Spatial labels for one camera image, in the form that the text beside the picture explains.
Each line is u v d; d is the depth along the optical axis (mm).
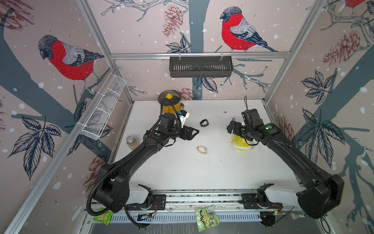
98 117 860
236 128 703
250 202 720
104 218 684
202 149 944
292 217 684
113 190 406
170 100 1076
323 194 372
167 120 623
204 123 1067
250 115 590
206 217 689
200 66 1039
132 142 853
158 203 732
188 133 711
